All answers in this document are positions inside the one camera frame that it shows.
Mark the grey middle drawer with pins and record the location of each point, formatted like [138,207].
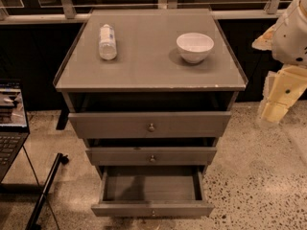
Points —
[151,156]

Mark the black laptop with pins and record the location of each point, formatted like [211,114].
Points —
[14,126]

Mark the clear plastic water bottle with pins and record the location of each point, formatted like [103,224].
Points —
[107,43]

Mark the grey bottom drawer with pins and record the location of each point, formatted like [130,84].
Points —
[152,191]

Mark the black stand bar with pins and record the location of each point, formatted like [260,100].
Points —
[44,191]

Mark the grey drawer cabinet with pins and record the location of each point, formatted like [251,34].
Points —
[148,74]

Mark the grey drawer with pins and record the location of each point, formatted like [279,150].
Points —
[152,191]
[149,124]
[151,156]

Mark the grey top drawer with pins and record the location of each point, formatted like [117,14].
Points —
[149,124]

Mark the white ceramic bowl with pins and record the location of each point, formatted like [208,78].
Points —
[194,47]

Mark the metal window rail frame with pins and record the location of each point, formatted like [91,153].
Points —
[153,7]

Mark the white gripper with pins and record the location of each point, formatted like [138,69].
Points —
[292,38]

